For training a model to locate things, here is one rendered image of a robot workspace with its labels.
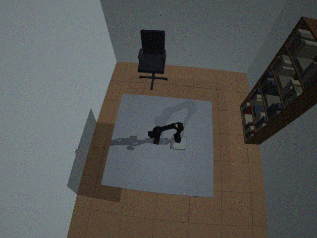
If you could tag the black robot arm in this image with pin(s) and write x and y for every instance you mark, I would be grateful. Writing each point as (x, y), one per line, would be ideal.
(158, 130)

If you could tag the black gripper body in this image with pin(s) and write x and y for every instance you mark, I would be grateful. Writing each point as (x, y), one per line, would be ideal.
(156, 141)

